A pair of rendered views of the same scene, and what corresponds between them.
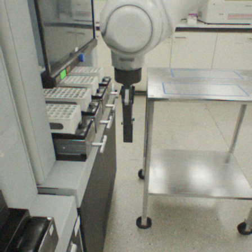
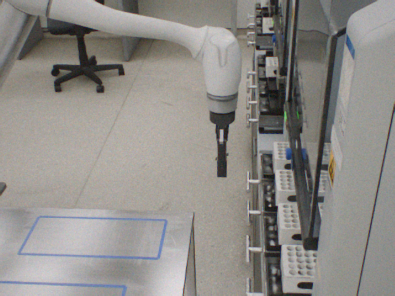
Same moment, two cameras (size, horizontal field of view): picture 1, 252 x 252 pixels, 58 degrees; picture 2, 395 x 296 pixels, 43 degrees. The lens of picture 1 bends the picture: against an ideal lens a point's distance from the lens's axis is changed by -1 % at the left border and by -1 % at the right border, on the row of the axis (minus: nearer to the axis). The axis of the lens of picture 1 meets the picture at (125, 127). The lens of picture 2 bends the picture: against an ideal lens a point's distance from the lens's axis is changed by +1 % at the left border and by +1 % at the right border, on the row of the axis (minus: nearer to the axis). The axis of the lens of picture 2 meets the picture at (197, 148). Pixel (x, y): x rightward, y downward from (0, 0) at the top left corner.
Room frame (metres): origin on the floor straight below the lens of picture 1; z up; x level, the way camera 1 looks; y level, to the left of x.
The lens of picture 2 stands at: (1.90, -0.05, 1.66)
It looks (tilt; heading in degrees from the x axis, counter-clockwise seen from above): 32 degrees down; 181
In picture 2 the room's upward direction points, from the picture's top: 2 degrees counter-clockwise
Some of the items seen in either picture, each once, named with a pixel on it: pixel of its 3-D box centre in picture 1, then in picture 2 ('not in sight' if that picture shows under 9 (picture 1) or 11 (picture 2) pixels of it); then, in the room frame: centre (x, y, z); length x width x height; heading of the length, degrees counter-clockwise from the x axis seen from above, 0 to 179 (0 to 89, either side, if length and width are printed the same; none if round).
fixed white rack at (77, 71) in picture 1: (72, 75); (350, 272); (1.10, 0.26, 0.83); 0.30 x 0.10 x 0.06; 86
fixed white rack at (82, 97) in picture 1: (49, 99); (330, 190); (0.79, 0.28, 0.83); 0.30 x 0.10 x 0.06; 86
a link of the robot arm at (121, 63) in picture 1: (127, 56); (222, 99); (0.62, -0.01, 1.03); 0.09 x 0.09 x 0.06
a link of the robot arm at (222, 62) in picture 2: not in sight; (222, 61); (0.61, -0.01, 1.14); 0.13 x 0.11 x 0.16; 0
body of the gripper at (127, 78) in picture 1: (127, 83); (222, 122); (0.62, -0.01, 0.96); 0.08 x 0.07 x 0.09; 176
